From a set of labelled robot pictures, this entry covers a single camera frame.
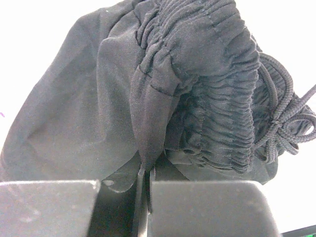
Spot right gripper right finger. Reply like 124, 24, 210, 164
150, 170, 281, 237

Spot black trousers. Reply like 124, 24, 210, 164
0, 0, 316, 193

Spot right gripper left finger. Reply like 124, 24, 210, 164
0, 169, 144, 237

